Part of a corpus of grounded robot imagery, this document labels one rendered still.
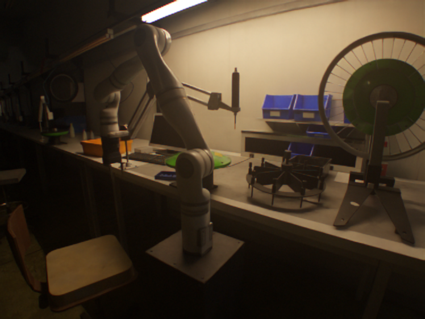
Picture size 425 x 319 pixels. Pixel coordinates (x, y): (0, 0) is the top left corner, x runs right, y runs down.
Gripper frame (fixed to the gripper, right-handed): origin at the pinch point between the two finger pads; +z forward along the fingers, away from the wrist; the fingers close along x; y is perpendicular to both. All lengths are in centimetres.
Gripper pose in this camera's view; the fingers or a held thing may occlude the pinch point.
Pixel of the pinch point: (117, 178)
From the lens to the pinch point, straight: 102.1
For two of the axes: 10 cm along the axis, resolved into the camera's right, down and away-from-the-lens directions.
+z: 0.0, 9.7, 2.3
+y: -8.3, -1.3, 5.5
